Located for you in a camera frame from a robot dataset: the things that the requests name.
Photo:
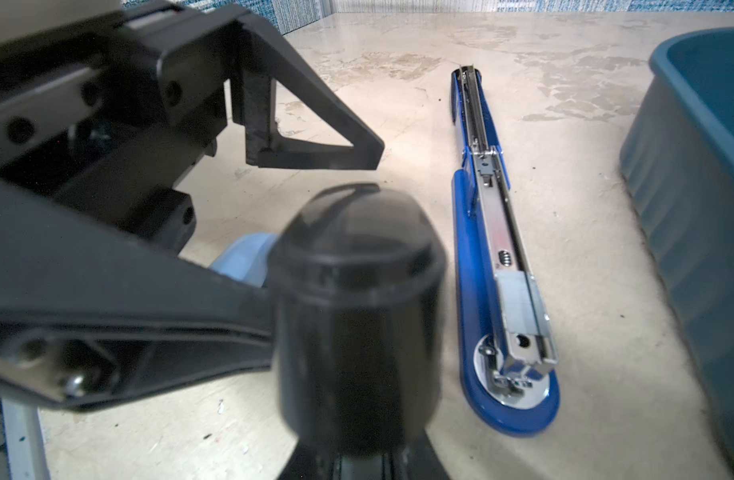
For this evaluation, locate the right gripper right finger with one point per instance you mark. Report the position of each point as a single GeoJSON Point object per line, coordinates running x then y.
{"type": "Point", "coordinates": [419, 461]}

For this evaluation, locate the black stapler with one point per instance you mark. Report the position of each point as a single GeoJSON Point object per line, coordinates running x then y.
{"type": "Point", "coordinates": [356, 279]}

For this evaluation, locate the teal plastic tray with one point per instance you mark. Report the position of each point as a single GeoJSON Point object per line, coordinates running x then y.
{"type": "Point", "coordinates": [678, 164]}

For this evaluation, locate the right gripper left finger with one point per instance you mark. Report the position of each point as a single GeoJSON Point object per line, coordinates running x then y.
{"type": "Point", "coordinates": [309, 463]}

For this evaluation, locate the aluminium mounting rail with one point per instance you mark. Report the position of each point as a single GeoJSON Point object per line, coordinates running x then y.
{"type": "Point", "coordinates": [22, 452]}

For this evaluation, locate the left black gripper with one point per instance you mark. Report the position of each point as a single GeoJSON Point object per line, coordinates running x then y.
{"type": "Point", "coordinates": [105, 116]}

